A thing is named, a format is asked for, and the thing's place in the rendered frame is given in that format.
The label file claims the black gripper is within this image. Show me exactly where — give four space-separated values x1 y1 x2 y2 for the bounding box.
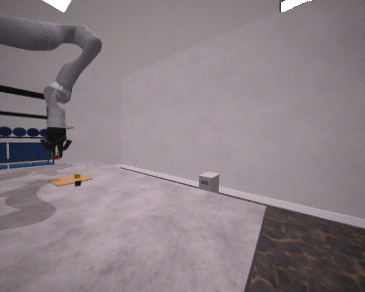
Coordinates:
40 127 72 159

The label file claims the tan square mat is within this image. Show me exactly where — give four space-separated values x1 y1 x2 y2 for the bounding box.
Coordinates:
47 175 93 186

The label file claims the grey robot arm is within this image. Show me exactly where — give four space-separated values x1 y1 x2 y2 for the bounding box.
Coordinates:
0 15 102 129

